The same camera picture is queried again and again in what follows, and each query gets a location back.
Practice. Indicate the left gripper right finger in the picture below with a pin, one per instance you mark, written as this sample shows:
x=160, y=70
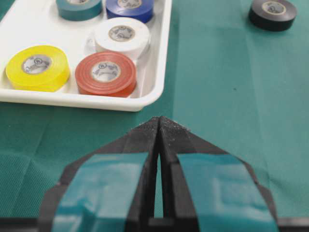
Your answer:
x=206, y=189

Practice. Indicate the red tape roll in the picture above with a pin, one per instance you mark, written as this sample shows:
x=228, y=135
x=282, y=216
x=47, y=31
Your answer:
x=106, y=74

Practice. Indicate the blue tape roll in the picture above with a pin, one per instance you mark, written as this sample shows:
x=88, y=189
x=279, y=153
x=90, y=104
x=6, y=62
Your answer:
x=141, y=10

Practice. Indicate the black tape roll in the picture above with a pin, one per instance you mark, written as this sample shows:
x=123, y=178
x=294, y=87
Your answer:
x=272, y=15

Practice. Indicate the green table cloth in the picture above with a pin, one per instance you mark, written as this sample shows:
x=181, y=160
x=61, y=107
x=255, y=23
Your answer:
x=244, y=89

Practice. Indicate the white tape roll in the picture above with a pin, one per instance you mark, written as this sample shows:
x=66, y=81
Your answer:
x=123, y=35

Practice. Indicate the green tape roll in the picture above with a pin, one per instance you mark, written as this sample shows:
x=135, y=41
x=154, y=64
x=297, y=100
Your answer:
x=79, y=10

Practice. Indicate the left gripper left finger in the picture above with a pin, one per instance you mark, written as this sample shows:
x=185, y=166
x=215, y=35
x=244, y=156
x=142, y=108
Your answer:
x=111, y=189

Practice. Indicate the yellow tape roll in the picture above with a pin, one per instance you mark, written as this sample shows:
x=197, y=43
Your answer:
x=38, y=68

